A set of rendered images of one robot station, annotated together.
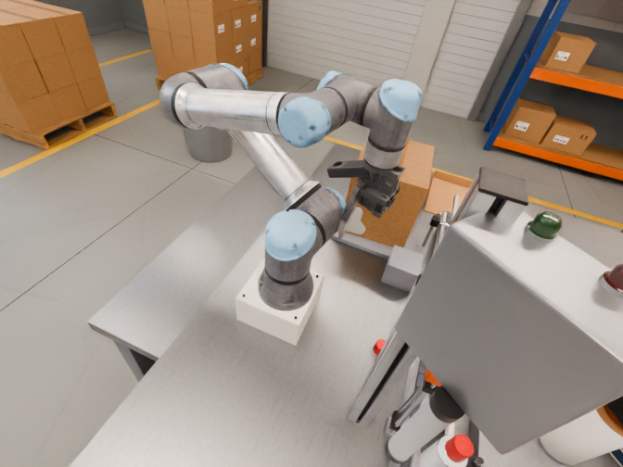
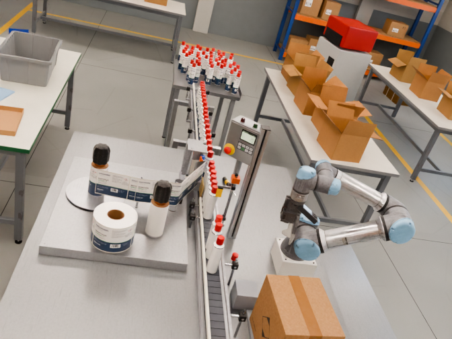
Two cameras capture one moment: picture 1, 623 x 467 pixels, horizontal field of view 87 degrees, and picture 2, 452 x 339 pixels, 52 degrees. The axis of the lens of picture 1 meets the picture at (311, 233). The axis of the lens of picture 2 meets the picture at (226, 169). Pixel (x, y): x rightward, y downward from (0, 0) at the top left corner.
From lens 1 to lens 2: 2.47 m
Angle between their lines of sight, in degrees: 102
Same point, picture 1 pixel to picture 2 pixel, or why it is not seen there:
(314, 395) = (251, 238)
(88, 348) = not seen: outside the picture
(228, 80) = (393, 216)
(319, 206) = (309, 230)
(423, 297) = not seen: hidden behind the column
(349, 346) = (248, 257)
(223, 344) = not seen: hidden behind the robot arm
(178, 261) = (354, 274)
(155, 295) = (342, 257)
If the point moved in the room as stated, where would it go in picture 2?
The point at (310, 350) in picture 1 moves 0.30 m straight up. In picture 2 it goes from (263, 251) to (280, 206)
